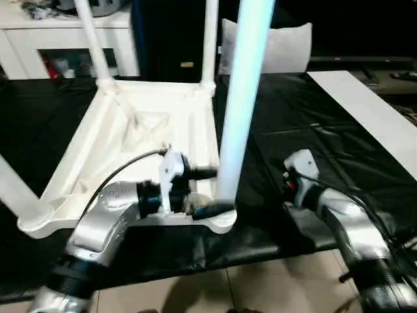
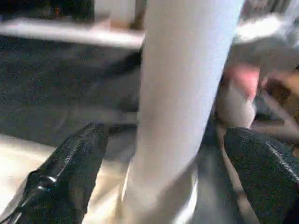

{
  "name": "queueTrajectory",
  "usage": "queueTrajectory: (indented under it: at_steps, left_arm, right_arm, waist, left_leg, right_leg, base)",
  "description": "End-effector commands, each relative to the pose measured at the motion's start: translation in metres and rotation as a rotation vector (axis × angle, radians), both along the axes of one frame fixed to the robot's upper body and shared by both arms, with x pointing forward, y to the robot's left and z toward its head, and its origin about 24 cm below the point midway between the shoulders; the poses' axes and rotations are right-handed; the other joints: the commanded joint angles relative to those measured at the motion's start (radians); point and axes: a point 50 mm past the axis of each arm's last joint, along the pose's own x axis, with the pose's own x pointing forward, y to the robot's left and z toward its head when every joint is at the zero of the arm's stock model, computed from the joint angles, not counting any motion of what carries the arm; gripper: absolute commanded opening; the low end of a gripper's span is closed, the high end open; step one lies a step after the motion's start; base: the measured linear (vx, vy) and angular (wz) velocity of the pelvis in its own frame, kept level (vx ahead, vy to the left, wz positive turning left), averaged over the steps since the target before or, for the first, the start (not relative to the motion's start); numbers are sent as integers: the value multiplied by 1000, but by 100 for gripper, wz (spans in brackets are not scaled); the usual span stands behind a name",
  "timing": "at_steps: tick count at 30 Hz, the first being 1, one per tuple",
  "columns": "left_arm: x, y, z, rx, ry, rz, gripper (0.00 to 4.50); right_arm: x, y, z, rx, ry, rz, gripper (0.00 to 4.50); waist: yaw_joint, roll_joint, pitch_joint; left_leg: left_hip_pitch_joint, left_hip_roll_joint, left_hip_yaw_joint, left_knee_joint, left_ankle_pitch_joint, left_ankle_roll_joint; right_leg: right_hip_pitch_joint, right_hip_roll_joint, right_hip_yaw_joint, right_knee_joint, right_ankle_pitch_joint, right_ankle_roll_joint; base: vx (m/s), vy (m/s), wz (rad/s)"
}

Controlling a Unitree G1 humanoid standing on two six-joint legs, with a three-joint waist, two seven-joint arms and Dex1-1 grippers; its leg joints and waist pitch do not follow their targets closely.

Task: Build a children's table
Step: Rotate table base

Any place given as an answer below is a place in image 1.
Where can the white low table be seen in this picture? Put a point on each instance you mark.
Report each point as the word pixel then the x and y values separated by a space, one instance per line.
pixel 358 104

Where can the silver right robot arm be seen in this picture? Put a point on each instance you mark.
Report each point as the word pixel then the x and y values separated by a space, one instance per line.
pixel 352 215

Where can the black table mat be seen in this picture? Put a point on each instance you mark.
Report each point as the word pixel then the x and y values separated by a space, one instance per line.
pixel 309 114

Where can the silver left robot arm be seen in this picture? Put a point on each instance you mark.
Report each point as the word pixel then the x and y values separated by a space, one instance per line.
pixel 104 221

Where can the thin black bar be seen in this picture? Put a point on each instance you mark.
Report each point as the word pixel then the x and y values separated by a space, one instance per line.
pixel 358 59

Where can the black sofa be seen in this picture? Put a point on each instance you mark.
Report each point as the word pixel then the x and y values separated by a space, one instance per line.
pixel 169 32

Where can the grey cushion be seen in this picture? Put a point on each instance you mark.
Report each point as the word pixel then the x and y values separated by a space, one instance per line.
pixel 286 49

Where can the white plastic table top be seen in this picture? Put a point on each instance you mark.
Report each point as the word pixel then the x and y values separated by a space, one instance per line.
pixel 97 130

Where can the small yellow label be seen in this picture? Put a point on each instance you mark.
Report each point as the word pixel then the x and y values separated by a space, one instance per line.
pixel 186 64

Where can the black metal table frame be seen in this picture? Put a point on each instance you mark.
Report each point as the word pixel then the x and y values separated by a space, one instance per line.
pixel 346 277

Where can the grey bag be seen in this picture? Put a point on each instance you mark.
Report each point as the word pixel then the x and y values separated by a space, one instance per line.
pixel 104 6

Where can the white cup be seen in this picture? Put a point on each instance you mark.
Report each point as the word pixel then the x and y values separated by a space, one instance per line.
pixel 62 66

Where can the white plastic table leg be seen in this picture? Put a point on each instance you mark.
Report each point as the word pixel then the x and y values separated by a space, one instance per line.
pixel 19 189
pixel 92 42
pixel 241 98
pixel 210 42

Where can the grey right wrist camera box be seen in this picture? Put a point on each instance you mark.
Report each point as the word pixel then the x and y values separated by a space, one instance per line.
pixel 303 163

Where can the white cabinet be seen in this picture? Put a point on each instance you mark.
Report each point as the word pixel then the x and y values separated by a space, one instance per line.
pixel 32 39

